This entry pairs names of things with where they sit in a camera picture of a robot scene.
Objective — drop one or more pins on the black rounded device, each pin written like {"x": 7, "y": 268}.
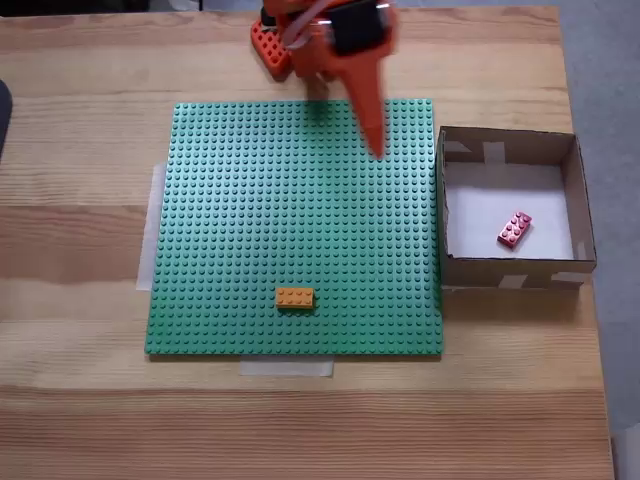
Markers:
{"x": 4, "y": 120}

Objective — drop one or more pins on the white paper box lining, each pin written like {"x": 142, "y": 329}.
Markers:
{"x": 475, "y": 210}

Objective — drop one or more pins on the translucent masking tape strip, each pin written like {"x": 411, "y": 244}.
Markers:
{"x": 285, "y": 368}
{"x": 147, "y": 240}

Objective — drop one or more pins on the yellow lego block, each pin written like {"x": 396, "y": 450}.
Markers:
{"x": 295, "y": 298}

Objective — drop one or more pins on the red lego block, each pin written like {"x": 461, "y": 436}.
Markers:
{"x": 515, "y": 231}

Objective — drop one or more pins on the green lego baseplate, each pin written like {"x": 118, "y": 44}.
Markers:
{"x": 275, "y": 225}

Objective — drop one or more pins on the brown cardboard box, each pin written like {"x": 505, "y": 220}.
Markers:
{"x": 520, "y": 274}

